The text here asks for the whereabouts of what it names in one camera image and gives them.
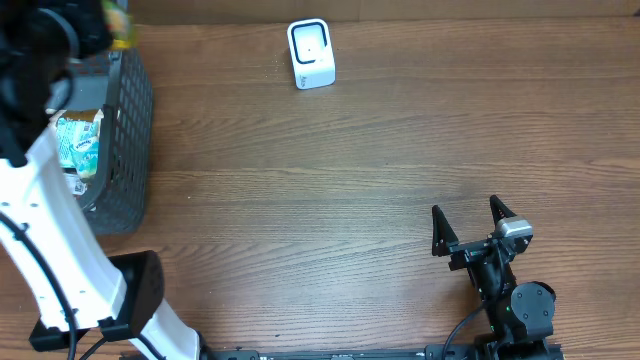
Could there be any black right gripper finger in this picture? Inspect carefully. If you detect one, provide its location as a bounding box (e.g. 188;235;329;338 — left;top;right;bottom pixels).
432;205;459;257
489;195;516;225

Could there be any yellow liquid bottle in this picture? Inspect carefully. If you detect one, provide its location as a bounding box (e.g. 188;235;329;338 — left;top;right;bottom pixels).
101;0;136;51

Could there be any teal Kleenex tissue pack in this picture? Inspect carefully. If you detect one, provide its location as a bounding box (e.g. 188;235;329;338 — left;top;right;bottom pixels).
70;136;100;181

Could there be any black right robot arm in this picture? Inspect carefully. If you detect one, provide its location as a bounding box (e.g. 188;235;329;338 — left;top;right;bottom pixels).
425;195;564;360

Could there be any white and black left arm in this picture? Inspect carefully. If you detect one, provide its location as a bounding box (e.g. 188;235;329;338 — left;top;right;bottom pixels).
1;0;209;359

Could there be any white barcode scanner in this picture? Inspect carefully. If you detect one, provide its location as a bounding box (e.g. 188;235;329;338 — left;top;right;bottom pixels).
287;18;336;90

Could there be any dark grey mesh basket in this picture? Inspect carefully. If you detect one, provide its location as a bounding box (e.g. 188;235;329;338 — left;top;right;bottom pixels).
47;49;153;235

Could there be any brown snack packet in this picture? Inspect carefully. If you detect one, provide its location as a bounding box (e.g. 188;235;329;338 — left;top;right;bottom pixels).
56;109;104;196

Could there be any teal wrapped snack bar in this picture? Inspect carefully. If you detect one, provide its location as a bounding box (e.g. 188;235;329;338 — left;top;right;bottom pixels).
55;117;101;168

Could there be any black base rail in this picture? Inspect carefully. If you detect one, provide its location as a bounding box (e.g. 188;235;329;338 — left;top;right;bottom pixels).
200;345;565;360

